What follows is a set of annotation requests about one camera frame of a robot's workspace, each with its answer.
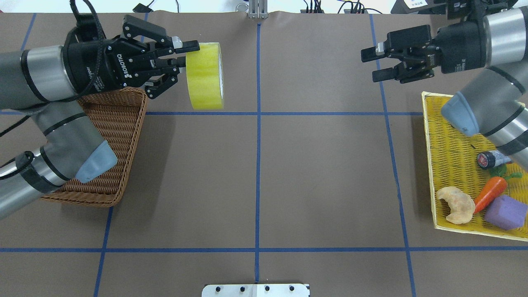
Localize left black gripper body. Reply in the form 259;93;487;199
66;14;181;100

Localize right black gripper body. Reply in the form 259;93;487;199
384;22;486;83

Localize yellow tape roll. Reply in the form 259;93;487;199
185;42;224;110

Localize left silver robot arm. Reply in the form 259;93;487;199
0;14;200;218

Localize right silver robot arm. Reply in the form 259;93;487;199
361;0;528;170

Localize brown wicker basket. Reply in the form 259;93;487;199
42;87;148;207

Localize yellow woven basket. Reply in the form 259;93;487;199
421;92;528;241

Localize small dark jar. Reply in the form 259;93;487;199
476;150;512;170

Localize orange toy carrot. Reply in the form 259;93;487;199
474;176;507;214

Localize toy croissant bread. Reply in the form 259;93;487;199
436;186;476;224

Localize purple foam block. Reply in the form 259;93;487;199
483;195;528;231

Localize aluminium frame post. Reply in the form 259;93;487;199
246;0;269;19

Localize metal bracket plate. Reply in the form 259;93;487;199
201;283;311;297

